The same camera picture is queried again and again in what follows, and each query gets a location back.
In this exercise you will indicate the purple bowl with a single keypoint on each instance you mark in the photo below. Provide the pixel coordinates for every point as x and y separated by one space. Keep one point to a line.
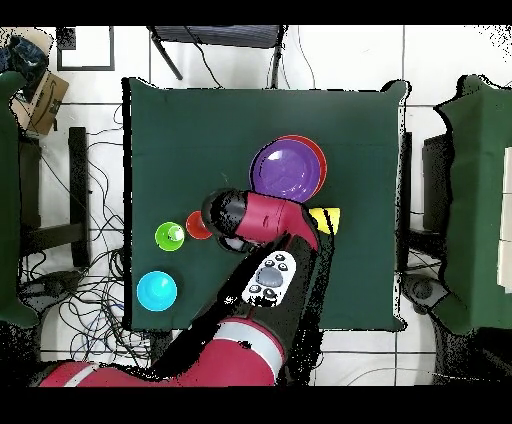
284 172

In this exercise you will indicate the ribbed yellow cup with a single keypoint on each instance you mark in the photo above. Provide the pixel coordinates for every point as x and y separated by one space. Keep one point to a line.
330 218

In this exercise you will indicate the wide orange bowl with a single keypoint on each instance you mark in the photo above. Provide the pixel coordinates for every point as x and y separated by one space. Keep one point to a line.
322 168

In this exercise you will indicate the light blue small bowl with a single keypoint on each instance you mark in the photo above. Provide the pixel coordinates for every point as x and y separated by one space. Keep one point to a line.
156 291

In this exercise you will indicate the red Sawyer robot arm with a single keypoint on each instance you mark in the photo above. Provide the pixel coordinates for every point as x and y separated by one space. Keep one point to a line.
272 220

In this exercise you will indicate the plain orange cup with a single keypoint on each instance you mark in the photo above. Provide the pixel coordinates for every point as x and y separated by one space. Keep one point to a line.
194 228

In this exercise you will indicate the ribbed green cup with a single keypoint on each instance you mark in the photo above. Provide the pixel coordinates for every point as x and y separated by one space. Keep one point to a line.
164 240

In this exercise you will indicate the dark green table cloth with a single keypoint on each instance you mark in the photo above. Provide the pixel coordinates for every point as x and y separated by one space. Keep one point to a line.
200 128

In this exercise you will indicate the black power strip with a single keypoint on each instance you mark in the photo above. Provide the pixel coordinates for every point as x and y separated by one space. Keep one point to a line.
160 344

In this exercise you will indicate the dark folding chair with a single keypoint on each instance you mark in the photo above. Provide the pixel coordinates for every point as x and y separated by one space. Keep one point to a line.
220 36

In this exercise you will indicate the green cloth side table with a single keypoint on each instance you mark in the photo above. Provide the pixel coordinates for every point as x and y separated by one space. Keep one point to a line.
8 200
480 180

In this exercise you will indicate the brown cardboard box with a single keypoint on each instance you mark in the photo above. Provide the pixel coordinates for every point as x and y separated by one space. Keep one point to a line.
48 104

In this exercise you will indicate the black bag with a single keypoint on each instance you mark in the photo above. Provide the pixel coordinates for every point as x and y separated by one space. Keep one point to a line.
28 56

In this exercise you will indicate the black stand frame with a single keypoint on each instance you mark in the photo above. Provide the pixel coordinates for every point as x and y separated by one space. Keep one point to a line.
436 180
78 180

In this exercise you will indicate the black square frame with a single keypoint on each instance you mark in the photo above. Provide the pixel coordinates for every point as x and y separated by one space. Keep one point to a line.
86 68

